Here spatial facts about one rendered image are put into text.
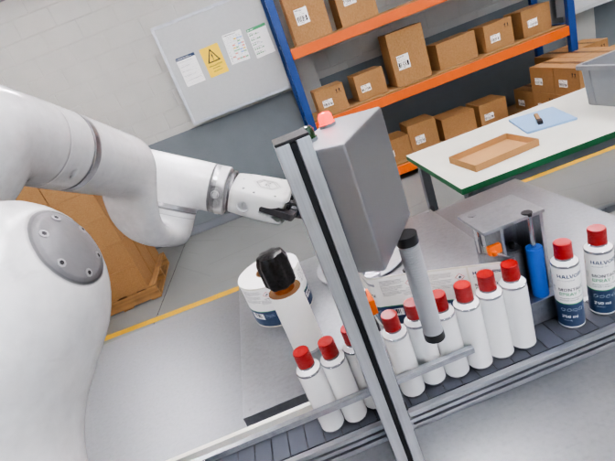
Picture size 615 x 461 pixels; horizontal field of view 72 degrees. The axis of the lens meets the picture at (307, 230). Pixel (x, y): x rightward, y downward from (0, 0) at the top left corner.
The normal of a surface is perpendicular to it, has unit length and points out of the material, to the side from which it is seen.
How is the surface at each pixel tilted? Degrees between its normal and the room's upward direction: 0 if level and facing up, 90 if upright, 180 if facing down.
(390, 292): 90
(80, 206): 90
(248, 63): 90
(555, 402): 0
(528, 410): 0
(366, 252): 90
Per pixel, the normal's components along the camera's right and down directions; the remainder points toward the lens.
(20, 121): 0.93, -0.31
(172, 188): 0.02, 0.15
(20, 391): 0.79, 0.33
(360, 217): -0.40, 0.50
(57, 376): 0.90, 0.32
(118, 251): 0.21, 0.33
